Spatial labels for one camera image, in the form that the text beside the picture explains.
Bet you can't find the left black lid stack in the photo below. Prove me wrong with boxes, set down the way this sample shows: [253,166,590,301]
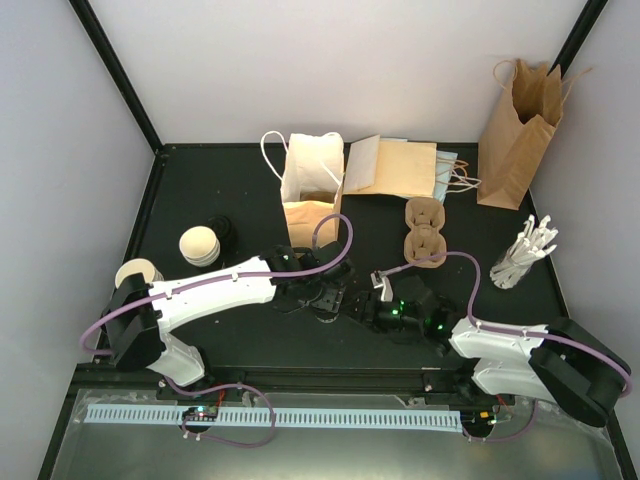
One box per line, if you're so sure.
[207,215,237,254]

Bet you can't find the white stirrer bundle in cup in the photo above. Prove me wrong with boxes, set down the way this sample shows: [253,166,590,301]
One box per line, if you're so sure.
[489,215,559,290]

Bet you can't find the black frame post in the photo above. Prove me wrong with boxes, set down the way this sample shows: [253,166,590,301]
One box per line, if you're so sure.
[549,0,608,77]
[69,0,163,154]

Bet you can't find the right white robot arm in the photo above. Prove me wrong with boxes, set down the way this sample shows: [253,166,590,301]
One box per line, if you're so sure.
[345,276,631,427]

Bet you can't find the orange paper bag white handles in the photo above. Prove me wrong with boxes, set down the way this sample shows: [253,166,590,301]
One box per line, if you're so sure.
[260,130,345,248]

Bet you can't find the tan flat paper bag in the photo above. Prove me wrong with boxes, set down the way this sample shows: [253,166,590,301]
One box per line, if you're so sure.
[341,134,475,197]

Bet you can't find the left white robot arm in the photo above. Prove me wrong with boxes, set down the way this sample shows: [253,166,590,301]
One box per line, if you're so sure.
[103,241,354,399]

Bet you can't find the white paper cup stack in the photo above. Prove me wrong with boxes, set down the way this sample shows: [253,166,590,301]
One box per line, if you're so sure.
[114,258,164,289]
[179,226,221,267]

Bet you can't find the light blue cable duct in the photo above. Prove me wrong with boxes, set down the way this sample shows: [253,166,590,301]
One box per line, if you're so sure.
[84,404,463,433]

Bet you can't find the standing brown paper bag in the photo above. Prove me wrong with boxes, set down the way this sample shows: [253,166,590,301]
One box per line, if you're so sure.
[477,59,580,210]

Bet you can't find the left black frame post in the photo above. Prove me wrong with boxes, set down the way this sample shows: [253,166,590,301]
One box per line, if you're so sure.
[69,0,163,154]

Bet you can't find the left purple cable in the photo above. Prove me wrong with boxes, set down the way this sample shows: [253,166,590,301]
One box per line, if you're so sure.
[79,213,355,357]

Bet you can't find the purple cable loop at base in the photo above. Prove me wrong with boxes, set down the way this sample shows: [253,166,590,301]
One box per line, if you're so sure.
[164,377,277,448]

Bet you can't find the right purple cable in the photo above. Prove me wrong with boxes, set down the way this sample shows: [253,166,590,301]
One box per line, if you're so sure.
[372,250,633,396]

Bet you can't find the right black frame post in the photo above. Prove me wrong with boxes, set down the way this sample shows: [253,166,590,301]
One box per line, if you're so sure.
[549,0,608,77]

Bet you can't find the light blue flat paper bag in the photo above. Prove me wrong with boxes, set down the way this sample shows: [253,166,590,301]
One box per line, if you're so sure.
[376,140,457,202]

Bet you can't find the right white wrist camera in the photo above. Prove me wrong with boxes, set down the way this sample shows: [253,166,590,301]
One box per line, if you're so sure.
[370,270,393,302]

